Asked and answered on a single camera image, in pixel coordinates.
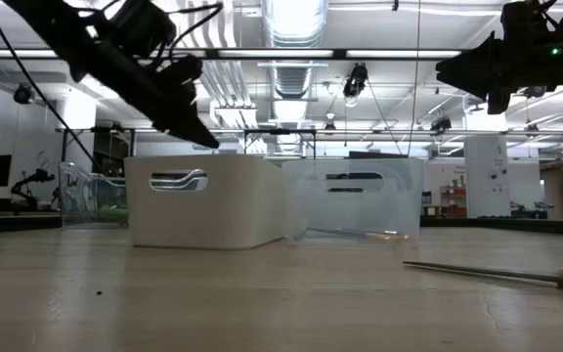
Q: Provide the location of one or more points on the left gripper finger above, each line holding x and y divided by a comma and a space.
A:
179, 131
191, 123

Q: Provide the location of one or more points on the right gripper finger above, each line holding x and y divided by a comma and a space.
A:
472, 85
477, 61

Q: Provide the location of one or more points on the long dark gold-ferrule paintbrush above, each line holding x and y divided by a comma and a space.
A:
384, 237

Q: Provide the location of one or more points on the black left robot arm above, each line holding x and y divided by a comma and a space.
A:
52, 24

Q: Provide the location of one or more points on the black background robot arm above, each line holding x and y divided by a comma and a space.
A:
30, 188

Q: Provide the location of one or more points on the black ceiling lamp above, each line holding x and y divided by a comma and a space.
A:
534, 92
357, 78
441, 124
23, 94

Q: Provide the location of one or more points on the white plastic bin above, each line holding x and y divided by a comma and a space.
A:
213, 215

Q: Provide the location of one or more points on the white column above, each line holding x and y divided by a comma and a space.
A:
487, 176

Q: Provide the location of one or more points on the overhead light bar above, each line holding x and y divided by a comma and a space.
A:
272, 53

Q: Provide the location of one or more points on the red shelf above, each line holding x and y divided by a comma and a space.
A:
455, 195

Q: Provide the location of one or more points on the clear acrylic holder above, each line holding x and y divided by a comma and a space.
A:
81, 195

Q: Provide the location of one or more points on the translucent plastic bin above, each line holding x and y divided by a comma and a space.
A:
359, 210

